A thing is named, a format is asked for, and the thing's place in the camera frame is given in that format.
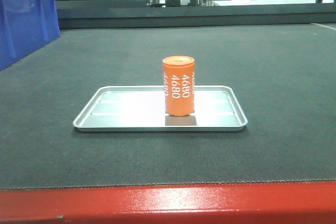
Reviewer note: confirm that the silver metal tray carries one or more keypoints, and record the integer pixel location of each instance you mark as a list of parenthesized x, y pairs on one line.
[(141, 108)]

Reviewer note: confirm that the white background table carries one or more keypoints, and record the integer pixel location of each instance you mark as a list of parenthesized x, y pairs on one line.
[(252, 2)]

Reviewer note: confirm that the orange cylindrical capacitor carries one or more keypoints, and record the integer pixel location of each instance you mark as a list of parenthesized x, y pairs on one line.
[(179, 81)]

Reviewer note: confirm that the blue bin on conveyor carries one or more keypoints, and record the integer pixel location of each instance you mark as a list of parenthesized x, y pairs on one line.
[(26, 26)]

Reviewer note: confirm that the red conveyor frame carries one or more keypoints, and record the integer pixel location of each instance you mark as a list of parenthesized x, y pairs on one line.
[(312, 202)]

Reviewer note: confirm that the black conveyor belt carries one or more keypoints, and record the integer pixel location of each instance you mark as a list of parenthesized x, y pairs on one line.
[(282, 75)]

